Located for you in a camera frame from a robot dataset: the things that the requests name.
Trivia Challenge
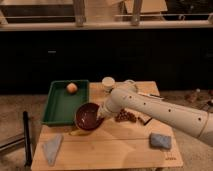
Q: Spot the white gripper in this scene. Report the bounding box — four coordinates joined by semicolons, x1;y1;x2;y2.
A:
97;101;114;119

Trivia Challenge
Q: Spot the dark brown bowl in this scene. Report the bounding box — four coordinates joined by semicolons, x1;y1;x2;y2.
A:
75;103;104;131

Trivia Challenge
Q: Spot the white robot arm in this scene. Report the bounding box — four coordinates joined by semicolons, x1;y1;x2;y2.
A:
97;80;213;147

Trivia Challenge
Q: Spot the green plastic tray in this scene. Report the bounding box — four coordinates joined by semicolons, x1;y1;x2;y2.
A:
42;80;89;126

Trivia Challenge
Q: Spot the brown grape bunch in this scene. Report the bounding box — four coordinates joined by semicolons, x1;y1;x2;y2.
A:
115;109;136;123

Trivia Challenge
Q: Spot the white cup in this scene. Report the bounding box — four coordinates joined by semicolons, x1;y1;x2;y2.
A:
102;77;115;91

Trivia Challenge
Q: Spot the yellow banana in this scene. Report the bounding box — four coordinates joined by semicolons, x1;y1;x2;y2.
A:
69;129;91;136

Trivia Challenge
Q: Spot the orange fruit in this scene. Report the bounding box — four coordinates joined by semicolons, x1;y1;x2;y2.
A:
66;83;78;94

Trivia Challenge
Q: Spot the wooden table board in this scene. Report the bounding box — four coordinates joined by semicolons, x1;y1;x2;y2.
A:
30;80;184;171

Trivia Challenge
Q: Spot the black-headed brush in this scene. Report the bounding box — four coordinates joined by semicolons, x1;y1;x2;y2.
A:
138;92;164;100

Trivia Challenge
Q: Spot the blue sponge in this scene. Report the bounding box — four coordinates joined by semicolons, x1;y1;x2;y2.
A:
149;133;172;149

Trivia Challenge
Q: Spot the grey folded cloth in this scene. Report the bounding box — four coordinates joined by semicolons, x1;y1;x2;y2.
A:
42;134;63;166

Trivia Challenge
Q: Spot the black bar on floor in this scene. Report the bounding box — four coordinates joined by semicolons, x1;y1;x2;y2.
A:
23;111;32;167

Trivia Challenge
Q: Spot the small bottle on floor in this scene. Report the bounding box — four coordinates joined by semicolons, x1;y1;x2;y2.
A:
185;88;201;103

